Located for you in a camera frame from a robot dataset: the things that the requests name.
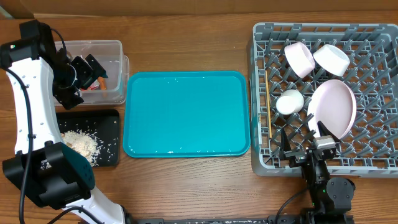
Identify rice and peanut shells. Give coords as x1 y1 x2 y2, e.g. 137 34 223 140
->
58 119 120 167

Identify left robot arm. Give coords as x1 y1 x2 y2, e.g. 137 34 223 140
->
1 37 133 223

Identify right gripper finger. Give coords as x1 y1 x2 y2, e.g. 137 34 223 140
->
317 121 340 142
280 128 291 153

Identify grey dishwasher rack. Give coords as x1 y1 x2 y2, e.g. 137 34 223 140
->
248 22 397 178

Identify black tray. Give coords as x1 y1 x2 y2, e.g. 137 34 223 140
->
57 109 121 167

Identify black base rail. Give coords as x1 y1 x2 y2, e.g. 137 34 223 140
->
130 215 307 224

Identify wooden chopstick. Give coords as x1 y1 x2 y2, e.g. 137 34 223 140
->
264 70 272 139

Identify teal serving tray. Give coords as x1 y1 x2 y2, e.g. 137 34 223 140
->
123 71 251 158

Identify small white cup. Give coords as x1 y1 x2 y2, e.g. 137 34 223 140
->
276 90 304 115

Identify white bowl with food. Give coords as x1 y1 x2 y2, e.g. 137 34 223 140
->
313 44 350 77

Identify large pink plate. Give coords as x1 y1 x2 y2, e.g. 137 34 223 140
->
307 80 356 139

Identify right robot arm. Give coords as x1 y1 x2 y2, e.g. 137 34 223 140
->
274 121 356 223

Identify clear plastic bin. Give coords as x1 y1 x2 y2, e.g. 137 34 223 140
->
65 40 129 105

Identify red snack wrapper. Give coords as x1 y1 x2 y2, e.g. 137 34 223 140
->
79 55 101 91

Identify orange carrot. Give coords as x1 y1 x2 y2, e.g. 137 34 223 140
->
97 77 106 90

